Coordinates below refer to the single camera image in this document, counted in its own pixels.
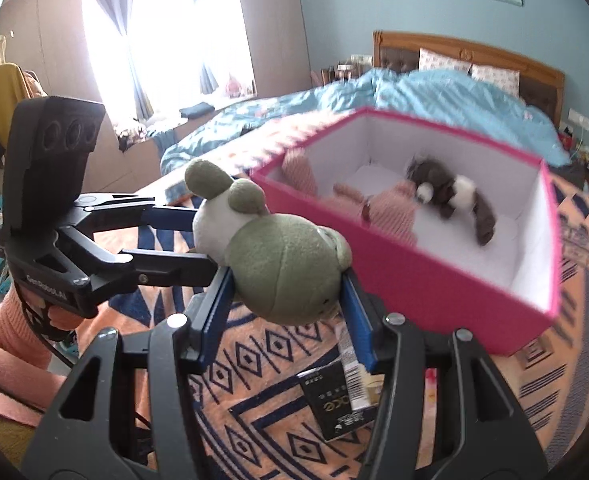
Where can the pink plush toy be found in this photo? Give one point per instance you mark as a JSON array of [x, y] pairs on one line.
[[389, 215]]

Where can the person's left hand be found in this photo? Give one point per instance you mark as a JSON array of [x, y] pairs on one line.
[[57, 316]]

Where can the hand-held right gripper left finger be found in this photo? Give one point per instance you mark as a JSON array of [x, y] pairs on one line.
[[219, 305]]

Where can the brown and white plush toy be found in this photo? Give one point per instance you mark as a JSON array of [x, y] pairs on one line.
[[439, 180]]

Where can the wooden bed headboard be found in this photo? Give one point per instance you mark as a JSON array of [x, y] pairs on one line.
[[474, 42]]

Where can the bedside clutter of small things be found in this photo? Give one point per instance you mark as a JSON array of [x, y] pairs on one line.
[[342, 70]]

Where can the dark folded cloth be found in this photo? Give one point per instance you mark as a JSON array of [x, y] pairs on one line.
[[194, 110]]

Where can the person's left forearm pink sleeve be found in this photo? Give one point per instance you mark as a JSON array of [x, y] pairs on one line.
[[4, 355]]

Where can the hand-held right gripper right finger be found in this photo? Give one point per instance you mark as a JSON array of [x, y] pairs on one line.
[[359, 325]]

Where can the green frog plush toy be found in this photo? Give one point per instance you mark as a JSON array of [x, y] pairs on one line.
[[284, 260]]

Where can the white wall socket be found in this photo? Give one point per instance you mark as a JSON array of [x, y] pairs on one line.
[[579, 120]]

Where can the pink cardboard box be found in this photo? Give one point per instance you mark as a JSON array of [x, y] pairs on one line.
[[424, 290]]

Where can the grey-blue curtain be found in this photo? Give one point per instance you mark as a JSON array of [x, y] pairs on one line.
[[137, 70], [207, 75]]

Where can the yellow hanging garment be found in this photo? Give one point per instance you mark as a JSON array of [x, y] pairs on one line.
[[9, 90]]

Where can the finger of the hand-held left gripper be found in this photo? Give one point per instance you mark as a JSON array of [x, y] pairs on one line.
[[174, 270], [174, 217]]

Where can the small white gold packet box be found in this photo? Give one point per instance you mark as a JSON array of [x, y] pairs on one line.
[[357, 380]]

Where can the light blue duvet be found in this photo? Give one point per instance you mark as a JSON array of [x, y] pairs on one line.
[[424, 90]]

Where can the orange navy patterned blanket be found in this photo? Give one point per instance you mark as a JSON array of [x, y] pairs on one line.
[[274, 360]]

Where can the small black packet box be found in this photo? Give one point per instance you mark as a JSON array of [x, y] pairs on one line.
[[334, 402]]

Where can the white patterned pillow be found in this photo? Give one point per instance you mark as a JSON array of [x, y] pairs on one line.
[[442, 60], [496, 79]]

